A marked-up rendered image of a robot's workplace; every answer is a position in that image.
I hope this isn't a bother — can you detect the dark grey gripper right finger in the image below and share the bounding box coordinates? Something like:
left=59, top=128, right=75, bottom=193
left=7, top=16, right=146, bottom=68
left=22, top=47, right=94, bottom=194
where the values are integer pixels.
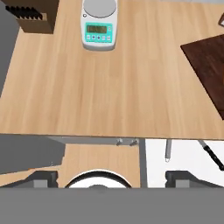
left=164, top=170, right=217, bottom=189

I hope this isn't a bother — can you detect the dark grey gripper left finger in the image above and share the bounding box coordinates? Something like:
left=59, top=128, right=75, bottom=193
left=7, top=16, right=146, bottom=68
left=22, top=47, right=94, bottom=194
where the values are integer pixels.
left=17, top=170, right=60, bottom=189

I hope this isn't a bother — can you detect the black grey bar tool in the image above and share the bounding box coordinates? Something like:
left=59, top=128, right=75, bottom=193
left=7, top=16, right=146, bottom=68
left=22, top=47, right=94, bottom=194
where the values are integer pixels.
left=198, top=139, right=224, bottom=172

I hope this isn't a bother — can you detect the dark brown cutting board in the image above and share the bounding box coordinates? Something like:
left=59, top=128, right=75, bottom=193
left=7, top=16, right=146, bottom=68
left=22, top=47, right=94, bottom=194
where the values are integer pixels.
left=179, top=34, right=224, bottom=121

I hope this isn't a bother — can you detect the white cupboard door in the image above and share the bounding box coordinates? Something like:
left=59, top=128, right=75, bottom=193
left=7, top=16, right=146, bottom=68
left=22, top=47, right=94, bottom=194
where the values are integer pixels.
left=145, top=138, right=224, bottom=189

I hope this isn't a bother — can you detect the white black round thing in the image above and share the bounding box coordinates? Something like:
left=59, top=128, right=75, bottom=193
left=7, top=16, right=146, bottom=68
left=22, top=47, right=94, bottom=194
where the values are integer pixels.
left=64, top=168, right=133, bottom=189

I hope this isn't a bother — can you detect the light wooden drawer front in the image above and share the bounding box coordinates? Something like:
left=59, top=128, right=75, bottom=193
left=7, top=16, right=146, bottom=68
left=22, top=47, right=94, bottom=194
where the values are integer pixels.
left=57, top=143, right=141, bottom=189

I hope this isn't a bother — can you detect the brown wooden knife block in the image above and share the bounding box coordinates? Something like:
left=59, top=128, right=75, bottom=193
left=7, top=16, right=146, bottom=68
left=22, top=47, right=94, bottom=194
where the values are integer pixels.
left=1, top=0, right=61, bottom=35

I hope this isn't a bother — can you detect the white teal kitchen scale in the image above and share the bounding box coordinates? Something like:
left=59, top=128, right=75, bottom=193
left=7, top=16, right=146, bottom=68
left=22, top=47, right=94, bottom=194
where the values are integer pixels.
left=80, top=0, right=119, bottom=53

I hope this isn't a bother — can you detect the grey drawer handle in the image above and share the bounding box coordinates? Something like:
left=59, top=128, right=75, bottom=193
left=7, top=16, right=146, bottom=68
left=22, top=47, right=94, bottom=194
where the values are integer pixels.
left=115, top=138, right=140, bottom=147

